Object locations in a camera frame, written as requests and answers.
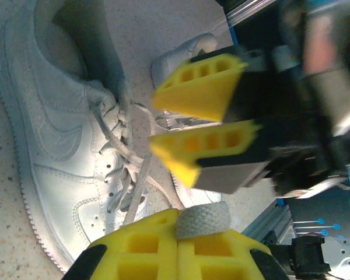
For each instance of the white sneaker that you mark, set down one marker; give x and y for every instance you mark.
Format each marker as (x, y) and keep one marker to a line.
(175, 62)
(61, 131)

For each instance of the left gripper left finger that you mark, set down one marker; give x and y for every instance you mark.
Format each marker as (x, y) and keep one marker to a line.
(140, 256)

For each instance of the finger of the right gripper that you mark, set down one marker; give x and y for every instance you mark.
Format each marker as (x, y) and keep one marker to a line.
(198, 96)
(178, 163)

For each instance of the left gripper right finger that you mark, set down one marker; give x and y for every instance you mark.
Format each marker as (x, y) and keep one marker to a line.
(216, 259)

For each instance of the white shoelace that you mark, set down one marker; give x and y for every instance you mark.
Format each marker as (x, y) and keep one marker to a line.
(202, 223)

